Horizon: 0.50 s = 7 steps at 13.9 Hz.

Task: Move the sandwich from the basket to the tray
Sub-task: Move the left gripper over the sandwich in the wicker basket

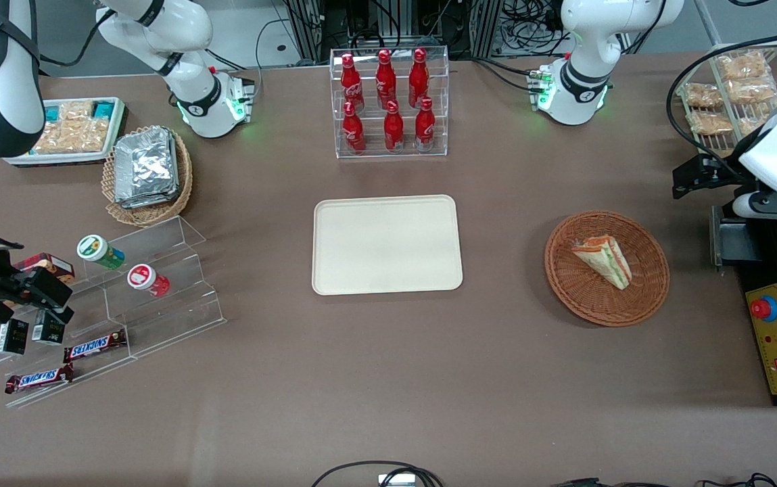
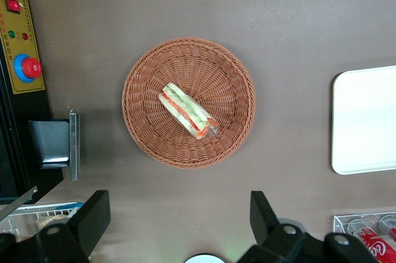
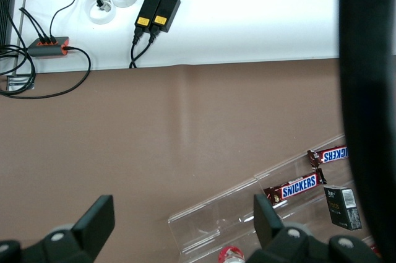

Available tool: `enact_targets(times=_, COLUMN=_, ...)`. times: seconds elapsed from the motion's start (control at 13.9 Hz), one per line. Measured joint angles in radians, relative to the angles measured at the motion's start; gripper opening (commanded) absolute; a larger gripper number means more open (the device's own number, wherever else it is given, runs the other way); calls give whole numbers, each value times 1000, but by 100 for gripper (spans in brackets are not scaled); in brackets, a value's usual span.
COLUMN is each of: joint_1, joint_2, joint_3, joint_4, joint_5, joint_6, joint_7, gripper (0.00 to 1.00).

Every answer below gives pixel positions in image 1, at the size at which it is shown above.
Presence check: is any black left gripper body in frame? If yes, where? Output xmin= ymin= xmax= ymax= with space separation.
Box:
xmin=706 ymin=157 xmax=749 ymax=191

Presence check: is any triangular sandwich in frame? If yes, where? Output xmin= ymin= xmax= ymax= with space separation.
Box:
xmin=570 ymin=234 xmax=633 ymax=291

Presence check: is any oval light wicker basket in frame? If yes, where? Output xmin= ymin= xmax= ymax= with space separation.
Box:
xmin=101 ymin=124 xmax=194 ymax=227

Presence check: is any white plastic snack tray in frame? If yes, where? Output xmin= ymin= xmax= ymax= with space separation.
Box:
xmin=3 ymin=97 xmax=128 ymax=167

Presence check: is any round brown wicker basket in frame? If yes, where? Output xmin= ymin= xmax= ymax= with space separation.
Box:
xmin=544 ymin=210 xmax=671 ymax=328

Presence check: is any cream rectangular tray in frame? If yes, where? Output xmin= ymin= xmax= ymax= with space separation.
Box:
xmin=312 ymin=195 xmax=463 ymax=296

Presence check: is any red brown snack box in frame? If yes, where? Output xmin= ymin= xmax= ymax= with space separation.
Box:
xmin=13 ymin=252 xmax=76 ymax=285

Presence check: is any small black box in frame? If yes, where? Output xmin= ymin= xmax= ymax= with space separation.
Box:
xmin=31 ymin=309 xmax=66 ymax=346
xmin=0 ymin=318 xmax=30 ymax=356

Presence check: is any clear cracker packet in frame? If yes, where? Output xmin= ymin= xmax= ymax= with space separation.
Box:
xmin=70 ymin=118 xmax=110 ymax=152
xmin=726 ymin=76 xmax=777 ymax=107
xmin=736 ymin=112 xmax=777 ymax=139
xmin=716 ymin=51 xmax=772 ymax=82
xmin=34 ymin=122 xmax=74 ymax=154
xmin=682 ymin=83 xmax=725 ymax=110
xmin=686 ymin=108 xmax=735 ymax=136
xmin=60 ymin=101 xmax=95 ymax=124

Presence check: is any green can white lid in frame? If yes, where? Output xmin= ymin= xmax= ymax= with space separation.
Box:
xmin=76 ymin=234 xmax=126 ymax=271

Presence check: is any gray metal block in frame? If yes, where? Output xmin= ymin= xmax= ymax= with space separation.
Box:
xmin=710 ymin=204 xmax=764 ymax=269

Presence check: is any Snickers chocolate bar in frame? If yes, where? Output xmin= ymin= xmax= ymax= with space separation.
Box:
xmin=63 ymin=329 xmax=127 ymax=363
xmin=4 ymin=364 xmax=75 ymax=395

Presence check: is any red can white lid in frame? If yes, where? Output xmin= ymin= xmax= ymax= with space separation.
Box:
xmin=126 ymin=263 xmax=171 ymax=298

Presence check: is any silver foil pouch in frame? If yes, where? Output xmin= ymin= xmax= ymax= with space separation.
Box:
xmin=116 ymin=130 xmax=182 ymax=210
xmin=114 ymin=127 xmax=179 ymax=204

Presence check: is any clear acrylic stepped stand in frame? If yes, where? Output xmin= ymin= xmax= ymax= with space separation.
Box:
xmin=0 ymin=215 xmax=228 ymax=409

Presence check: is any gray metal bar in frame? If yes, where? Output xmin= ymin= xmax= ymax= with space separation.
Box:
xmin=694 ymin=0 xmax=724 ymax=47

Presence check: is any red cola bottle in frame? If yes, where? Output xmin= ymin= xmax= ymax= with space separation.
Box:
xmin=415 ymin=97 xmax=436 ymax=151
xmin=376 ymin=49 xmax=397 ymax=110
xmin=384 ymin=100 xmax=404 ymax=153
xmin=342 ymin=101 xmax=367 ymax=155
xmin=408 ymin=47 xmax=429 ymax=108
xmin=341 ymin=54 xmax=365 ymax=113

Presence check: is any clear acrylic bottle rack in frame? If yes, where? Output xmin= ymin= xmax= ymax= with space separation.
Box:
xmin=330 ymin=46 xmax=450 ymax=160

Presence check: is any black equipment cabinet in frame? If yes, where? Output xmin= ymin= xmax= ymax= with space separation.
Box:
xmin=321 ymin=0 xmax=473 ymax=60

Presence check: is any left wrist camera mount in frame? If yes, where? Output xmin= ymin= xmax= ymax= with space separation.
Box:
xmin=732 ymin=191 xmax=777 ymax=222

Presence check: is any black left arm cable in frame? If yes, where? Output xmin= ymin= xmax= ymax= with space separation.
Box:
xmin=665 ymin=30 xmax=777 ymax=178

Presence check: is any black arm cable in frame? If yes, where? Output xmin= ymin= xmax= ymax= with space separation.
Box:
xmin=665 ymin=30 xmax=777 ymax=178
xmin=37 ymin=10 xmax=118 ymax=68

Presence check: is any black machine frame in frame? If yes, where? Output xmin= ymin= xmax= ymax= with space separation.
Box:
xmin=709 ymin=200 xmax=777 ymax=408

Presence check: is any white wire rack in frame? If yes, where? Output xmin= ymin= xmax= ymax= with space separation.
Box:
xmin=675 ymin=41 xmax=777 ymax=158

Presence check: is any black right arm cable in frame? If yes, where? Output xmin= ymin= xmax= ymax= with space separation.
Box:
xmin=37 ymin=10 xmax=118 ymax=68

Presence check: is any black base power cable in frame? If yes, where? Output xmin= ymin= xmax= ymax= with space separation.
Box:
xmin=471 ymin=57 xmax=543 ymax=91
xmin=206 ymin=49 xmax=262 ymax=89

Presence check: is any black cable bundle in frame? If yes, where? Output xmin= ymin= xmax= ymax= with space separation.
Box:
xmin=500 ymin=0 xmax=565 ymax=41

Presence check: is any aluminium profile post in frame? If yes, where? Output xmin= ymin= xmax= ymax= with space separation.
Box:
xmin=469 ymin=0 xmax=502 ymax=58
xmin=285 ymin=0 xmax=325 ymax=65

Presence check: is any black looped cable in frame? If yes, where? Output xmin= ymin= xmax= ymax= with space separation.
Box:
xmin=310 ymin=461 xmax=444 ymax=487

